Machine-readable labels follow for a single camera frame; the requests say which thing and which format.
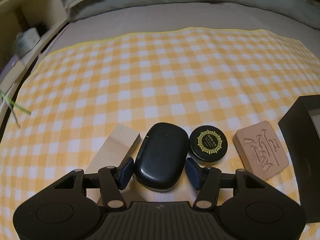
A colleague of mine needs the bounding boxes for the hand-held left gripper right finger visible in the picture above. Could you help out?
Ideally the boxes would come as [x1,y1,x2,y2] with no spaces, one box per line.
[185,157,267,209]

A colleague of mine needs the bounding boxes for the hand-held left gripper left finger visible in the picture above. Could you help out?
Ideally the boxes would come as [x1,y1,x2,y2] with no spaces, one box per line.
[54,157,135,208]

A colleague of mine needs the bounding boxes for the beige wooden block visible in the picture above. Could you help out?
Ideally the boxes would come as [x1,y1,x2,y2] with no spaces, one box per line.
[85,124,142,207]

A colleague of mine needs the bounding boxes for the round black tin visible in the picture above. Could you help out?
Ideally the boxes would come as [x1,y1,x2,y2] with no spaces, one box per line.
[189,126,229,167]

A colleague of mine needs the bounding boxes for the black oval case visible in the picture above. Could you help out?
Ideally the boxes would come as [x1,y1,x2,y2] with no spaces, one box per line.
[134,122,190,193]

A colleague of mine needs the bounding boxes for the brown carved tile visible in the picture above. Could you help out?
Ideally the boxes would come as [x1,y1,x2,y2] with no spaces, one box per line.
[233,120,290,181]

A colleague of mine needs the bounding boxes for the black cardboard box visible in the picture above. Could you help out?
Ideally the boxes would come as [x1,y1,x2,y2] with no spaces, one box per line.
[278,95,320,224]

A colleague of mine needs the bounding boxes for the yellow checkered mat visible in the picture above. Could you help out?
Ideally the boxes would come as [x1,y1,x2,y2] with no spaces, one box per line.
[0,26,320,240]

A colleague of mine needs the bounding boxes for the purple notebook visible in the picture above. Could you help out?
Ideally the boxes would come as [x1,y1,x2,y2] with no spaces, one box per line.
[0,54,23,73]

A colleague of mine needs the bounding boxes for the white tissue pack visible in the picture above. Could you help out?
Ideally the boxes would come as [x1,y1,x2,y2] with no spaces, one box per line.
[14,28,41,56]

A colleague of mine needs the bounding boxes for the grey pillow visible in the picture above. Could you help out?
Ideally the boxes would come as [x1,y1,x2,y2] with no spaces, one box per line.
[67,0,227,22]

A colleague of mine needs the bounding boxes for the green straps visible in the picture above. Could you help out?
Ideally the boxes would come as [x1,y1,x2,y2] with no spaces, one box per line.
[0,91,32,128]

